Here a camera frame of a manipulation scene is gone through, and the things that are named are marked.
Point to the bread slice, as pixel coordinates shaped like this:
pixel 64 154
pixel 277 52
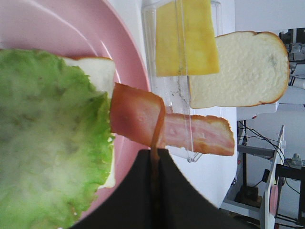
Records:
pixel 101 72
pixel 254 70

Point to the right clear plastic tray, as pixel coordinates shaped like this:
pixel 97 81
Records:
pixel 174 90

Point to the green lettuce leaf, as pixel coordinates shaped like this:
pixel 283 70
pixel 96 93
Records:
pixel 54 150

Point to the yellow cheese slice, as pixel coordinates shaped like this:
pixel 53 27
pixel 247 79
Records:
pixel 201 51

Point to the white equipment frame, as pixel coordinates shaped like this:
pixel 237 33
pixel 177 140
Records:
pixel 266 214

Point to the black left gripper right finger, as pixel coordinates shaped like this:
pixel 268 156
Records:
pixel 183 207

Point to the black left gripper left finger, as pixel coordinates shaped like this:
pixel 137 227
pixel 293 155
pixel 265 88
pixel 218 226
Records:
pixel 129 206

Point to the bacon strip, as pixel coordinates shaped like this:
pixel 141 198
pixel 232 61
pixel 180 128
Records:
pixel 200 134
pixel 137 115

